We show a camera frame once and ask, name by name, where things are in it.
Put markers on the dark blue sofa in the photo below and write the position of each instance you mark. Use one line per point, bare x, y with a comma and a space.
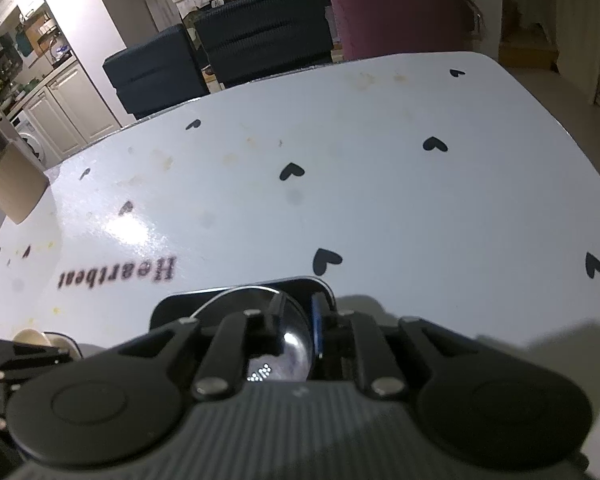
245, 40

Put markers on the cream ceramic handled bowl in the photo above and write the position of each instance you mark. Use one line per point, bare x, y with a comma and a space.
48, 339

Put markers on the square stainless steel container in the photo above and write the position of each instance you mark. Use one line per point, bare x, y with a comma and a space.
183, 305

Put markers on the beige waste bin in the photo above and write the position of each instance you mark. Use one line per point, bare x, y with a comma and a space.
22, 181

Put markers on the round stainless steel bowl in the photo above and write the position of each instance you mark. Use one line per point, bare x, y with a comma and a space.
294, 363

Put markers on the maroon armchair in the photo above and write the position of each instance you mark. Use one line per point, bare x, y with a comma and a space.
372, 28

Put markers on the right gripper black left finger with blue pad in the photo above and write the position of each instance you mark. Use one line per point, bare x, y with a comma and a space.
249, 328

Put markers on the white kitchen cabinet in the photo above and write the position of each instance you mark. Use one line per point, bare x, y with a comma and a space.
62, 115

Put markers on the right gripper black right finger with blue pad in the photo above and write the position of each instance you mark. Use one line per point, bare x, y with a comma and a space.
349, 346

